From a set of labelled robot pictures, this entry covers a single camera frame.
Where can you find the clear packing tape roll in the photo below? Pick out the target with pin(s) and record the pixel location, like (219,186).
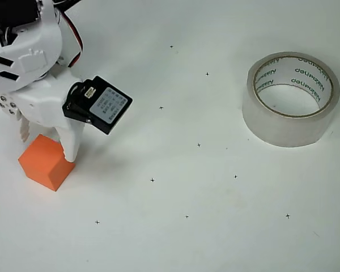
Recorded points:
(272,124)

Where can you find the orange cube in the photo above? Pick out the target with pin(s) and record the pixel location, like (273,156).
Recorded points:
(42,167)

